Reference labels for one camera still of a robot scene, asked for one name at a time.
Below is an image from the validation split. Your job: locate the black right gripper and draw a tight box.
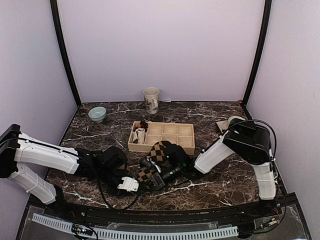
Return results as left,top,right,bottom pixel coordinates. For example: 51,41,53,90
143,166,184,195

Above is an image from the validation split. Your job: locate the brown yellow argyle sock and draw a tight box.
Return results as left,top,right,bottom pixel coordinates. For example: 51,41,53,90
137,140,171,192

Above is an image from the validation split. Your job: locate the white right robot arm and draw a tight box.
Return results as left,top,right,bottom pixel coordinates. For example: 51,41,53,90
147,116,277,217

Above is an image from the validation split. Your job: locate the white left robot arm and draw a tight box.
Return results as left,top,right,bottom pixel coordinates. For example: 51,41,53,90
0,124,145,218

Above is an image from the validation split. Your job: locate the wooden compartment tray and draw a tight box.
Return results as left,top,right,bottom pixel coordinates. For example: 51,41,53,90
127,121,195,155

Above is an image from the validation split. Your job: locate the rolled white ribbed sock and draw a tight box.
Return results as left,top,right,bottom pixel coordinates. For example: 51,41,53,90
132,128,146,145

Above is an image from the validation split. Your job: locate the teal striped ceramic bowl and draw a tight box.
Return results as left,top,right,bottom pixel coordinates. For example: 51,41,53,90
88,106,107,123

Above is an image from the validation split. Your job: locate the rolled red argyle sock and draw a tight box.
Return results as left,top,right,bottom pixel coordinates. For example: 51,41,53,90
138,121,149,129

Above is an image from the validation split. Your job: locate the floral square plate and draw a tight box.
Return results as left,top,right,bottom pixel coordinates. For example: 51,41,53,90
215,120,229,133

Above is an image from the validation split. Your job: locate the green circuit board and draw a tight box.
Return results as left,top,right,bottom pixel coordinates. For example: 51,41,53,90
71,224,94,237

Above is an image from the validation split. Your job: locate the pale green bowl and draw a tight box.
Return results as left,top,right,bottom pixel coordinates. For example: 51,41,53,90
228,116,246,126

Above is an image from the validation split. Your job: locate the coral pattern ceramic mug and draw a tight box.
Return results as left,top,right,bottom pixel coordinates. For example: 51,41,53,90
143,87,160,115

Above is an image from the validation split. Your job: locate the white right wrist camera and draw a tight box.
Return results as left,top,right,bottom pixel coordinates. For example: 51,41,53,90
148,159,162,173

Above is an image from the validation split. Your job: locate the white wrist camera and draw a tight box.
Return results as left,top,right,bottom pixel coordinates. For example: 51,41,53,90
117,176,140,192
148,159,162,173

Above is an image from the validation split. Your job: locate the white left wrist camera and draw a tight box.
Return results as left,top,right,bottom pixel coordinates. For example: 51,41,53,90
117,176,140,192

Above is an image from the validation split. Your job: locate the white slotted cable duct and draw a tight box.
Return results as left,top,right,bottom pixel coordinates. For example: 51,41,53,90
31,213,239,240

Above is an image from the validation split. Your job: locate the black front table rail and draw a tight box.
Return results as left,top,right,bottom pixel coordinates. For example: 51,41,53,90
27,193,298,226

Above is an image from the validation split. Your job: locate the black left corner post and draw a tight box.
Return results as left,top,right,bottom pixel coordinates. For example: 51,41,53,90
50,0,82,108

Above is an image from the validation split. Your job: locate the black corner post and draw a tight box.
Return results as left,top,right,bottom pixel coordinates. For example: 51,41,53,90
242,0,273,108
50,0,82,108

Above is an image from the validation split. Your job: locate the black right corner post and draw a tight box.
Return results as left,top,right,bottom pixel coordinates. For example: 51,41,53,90
242,0,273,108

